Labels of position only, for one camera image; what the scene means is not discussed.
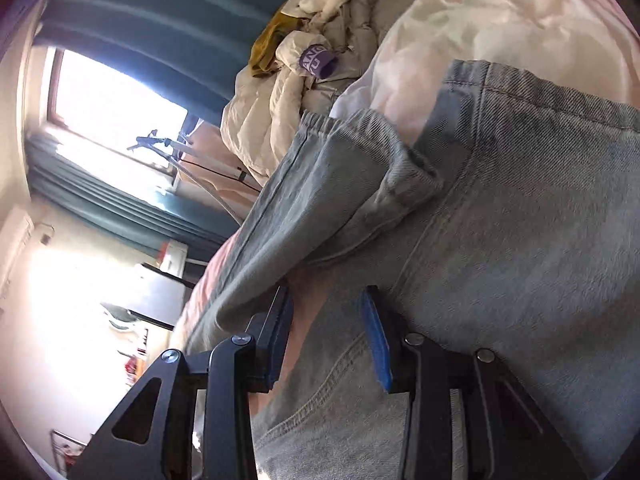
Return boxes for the grey denim jeans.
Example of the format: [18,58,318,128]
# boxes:
[186,61,639,479]

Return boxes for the white desk with drawers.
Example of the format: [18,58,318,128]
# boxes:
[117,321,171,387]

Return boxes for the white black chair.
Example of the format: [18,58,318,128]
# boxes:
[124,240,193,330]

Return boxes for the white air conditioner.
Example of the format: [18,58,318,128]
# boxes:
[0,206,35,299]

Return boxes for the beige hanging garment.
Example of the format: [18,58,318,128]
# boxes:
[180,122,262,219]

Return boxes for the teal left curtain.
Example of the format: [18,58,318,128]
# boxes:
[25,133,238,260]

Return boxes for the teal curtain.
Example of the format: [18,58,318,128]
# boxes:
[35,0,285,125]
[25,133,238,260]

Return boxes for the garment steamer stand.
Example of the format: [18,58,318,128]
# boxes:
[128,130,258,224]

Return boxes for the window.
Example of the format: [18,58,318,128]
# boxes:
[47,49,188,174]

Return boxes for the mustard yellow garment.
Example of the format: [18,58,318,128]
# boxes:
[248,11,304,77]

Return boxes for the teal right curtain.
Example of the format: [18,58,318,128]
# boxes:
[35,0,285,125]

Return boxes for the purple sock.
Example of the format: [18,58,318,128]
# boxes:
[299,44,337,79]

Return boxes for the pink cream bed duvet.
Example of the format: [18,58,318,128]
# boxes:
[174,0,639,350]

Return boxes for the cream puffer jacket pile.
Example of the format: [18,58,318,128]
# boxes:
[220,0,414,184]

